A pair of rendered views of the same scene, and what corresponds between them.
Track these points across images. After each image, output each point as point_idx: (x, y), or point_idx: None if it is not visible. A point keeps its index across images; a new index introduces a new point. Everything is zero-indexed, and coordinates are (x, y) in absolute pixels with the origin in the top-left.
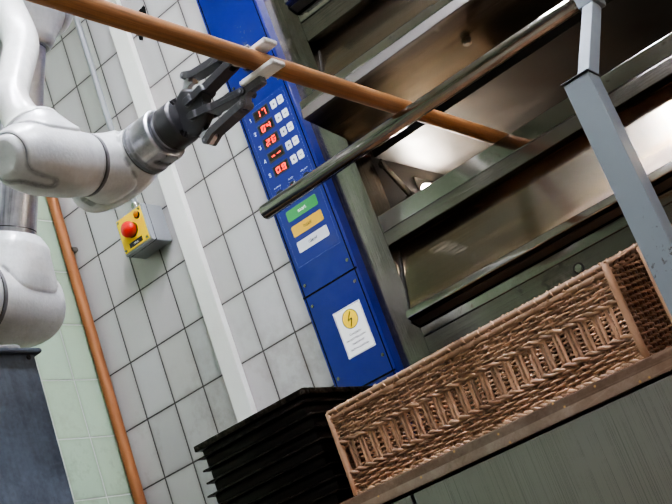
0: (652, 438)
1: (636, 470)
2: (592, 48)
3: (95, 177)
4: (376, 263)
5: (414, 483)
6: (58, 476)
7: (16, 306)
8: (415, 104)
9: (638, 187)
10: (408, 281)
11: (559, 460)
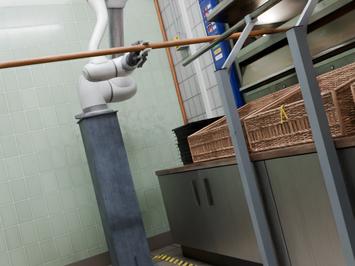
0: (239, 179)
1: (235, 185)
2: (234, 51)
3: (113, 75)
4: (235, 68)
5: (197, 168)
6: (121, 146)
7: (116, 93)
8: (212, 42)
9: (228, 111)
10: (243, 76)
11: (222, 175)
